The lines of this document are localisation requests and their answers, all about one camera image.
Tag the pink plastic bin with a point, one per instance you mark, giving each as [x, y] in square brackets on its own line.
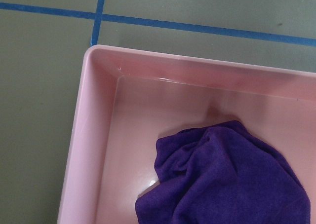
[129, 98]

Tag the purple microfiber cloth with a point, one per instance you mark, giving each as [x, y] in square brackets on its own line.
[222, 174]

